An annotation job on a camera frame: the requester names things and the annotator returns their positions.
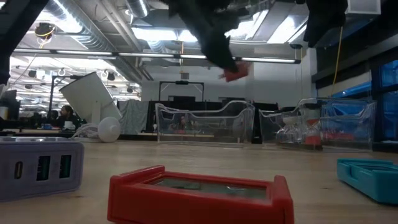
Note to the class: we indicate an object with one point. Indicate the white ceiling unit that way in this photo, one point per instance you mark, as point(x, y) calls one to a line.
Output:
point(363, 6)

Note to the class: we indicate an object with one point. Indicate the black ceiling camera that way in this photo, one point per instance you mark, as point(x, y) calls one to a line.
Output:
point(45, 30)

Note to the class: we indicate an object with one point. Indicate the red card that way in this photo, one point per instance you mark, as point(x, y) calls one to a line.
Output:
point(199, 205)

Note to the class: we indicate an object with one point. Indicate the white sand hourglass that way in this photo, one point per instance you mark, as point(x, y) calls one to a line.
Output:
point(290, 119)

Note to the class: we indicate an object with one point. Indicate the person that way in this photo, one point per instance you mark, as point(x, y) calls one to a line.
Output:
point(53, 117)
point(66, 117)

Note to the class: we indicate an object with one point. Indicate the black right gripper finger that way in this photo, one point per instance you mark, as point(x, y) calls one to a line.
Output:
point(217, 40)

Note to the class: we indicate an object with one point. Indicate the grey cloth cover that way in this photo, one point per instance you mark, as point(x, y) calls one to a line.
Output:
point(133, 116)

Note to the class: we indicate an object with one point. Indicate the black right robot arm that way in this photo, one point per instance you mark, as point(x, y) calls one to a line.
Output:
point(326, 18)

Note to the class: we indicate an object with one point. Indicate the wooden office desk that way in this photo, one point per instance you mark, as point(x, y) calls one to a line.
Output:
point(31, 132)

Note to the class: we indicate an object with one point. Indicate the black gantry frame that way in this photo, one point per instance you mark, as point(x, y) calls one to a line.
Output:
point(182, 82)

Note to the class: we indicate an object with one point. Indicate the teal card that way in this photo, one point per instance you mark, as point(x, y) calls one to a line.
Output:
point(367, 183)

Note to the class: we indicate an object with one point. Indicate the white cylindrical desk lamp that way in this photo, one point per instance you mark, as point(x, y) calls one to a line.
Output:
point(90, 99)

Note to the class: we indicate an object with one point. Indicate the long ceiling light fixture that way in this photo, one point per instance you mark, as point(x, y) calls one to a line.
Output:
point(146, 54)

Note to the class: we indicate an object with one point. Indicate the lavender charger cube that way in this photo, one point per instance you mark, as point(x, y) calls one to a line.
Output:
point(40, 168)

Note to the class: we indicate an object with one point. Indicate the red sand hourglass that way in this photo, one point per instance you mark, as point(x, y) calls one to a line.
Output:
point(312, 140)

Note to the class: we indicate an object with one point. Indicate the narrow clear plastic bin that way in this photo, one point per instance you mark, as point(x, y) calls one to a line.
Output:
point(348, 124)

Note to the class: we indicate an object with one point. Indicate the wide clear plastic bin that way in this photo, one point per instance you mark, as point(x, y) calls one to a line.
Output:
point(205, 124)

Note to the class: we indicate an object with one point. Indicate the red charger cube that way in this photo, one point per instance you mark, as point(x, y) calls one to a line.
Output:
point(237, 74)

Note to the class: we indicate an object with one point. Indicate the silver ventilation duct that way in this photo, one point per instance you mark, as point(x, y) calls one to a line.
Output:
point(138, 7)

